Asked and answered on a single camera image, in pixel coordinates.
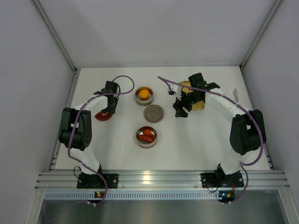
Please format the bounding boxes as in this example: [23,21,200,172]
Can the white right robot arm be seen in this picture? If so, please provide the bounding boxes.
[168,73,266,187]

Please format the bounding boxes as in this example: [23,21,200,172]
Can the red sausage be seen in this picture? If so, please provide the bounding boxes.
[137,135,155,143]

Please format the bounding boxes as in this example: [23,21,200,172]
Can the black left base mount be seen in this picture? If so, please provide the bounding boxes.
[77,173,119,189]

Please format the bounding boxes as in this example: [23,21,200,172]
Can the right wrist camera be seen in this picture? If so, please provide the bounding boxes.
[168,84,181,96]

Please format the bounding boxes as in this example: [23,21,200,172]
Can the metal tongs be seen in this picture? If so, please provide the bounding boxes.
[233,88,239,103]

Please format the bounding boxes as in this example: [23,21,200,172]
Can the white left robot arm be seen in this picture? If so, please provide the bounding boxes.
[58,81,121,175]

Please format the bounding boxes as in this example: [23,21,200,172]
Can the woven bamboo tray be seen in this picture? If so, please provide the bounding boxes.
[179,80,205,110]

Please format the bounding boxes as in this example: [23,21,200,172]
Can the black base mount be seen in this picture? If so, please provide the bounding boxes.
[200,172,245,188]
[77,173,119,189]

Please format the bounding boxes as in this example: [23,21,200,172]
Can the beige round lid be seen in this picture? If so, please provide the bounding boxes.
[143,105,164,123]

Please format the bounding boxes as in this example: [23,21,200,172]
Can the grey slotted cable duct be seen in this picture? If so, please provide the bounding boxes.
[44,190,233,201]

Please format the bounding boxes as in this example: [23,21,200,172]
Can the beige metal container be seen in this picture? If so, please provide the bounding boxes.
[135,86,154,106]

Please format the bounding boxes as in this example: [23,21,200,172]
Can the red metal container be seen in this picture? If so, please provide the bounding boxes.
[135,126,158,148]

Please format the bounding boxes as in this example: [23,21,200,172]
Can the orange round food piece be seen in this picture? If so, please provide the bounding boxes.
[139,89,150,100]

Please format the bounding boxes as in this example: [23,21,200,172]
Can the red round lid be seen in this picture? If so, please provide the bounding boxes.
[95,111,113,121]

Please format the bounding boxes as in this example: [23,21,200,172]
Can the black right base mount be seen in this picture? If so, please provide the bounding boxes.
[200,172,245,188]

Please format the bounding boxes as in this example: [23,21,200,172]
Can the red fried chicken piece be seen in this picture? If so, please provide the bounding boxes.
[142,129,155,136]

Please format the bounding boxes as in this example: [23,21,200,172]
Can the aluminium rail frame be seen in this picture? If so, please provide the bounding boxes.
[35,170,290,190]

